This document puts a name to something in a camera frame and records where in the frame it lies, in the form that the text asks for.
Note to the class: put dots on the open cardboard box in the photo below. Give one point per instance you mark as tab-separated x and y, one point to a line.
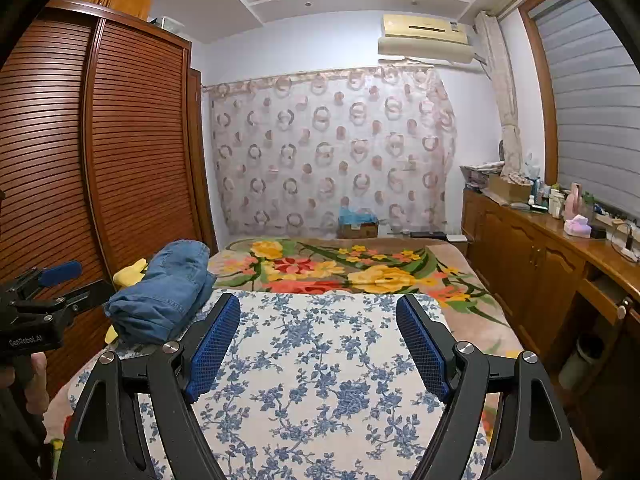
507	187

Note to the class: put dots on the blue floral bedsheet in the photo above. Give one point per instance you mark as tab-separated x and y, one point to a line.
310	360

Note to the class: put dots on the wooden slatted wardrobe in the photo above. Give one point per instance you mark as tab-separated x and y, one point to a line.
135	135

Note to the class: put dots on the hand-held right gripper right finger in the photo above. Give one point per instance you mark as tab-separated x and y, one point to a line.
425	345

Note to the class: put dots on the white bottle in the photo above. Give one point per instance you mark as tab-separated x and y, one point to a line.
555	204

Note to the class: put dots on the stack of papers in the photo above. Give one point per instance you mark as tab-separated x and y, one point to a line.
477	175

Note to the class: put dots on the grey trash bin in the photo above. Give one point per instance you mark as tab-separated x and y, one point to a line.
580	365

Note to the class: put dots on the blue denim pants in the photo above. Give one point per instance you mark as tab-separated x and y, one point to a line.
160	295

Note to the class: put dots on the yellow plush toy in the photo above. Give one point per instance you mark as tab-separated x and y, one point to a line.
127	275

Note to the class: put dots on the pink tissue box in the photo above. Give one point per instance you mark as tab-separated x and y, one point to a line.
577	226

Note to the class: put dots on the clear storage box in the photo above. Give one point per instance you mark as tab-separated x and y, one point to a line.
170	24

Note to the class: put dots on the grey window blind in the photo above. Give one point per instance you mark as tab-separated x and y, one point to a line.
600	110

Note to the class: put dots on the pink bottle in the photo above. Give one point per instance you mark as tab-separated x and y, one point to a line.
573	200

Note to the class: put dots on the cream wall air conditioner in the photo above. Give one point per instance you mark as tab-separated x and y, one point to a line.
420	30

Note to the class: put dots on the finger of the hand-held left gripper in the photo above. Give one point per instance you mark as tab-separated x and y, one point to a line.
60	272
85	295

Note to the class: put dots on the circle patterned sheer curtain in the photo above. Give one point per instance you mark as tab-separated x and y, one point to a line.
325	160

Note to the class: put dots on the small cardboard box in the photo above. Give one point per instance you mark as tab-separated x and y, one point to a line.
357	231

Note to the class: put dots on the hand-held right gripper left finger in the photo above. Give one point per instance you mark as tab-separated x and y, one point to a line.
212	345

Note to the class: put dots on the person's left hand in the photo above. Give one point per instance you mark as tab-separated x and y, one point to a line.
40	385

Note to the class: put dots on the beige tied curtain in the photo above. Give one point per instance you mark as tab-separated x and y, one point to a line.
505	100

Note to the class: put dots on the wooden sideboard cabinet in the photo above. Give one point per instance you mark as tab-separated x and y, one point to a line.
520	255

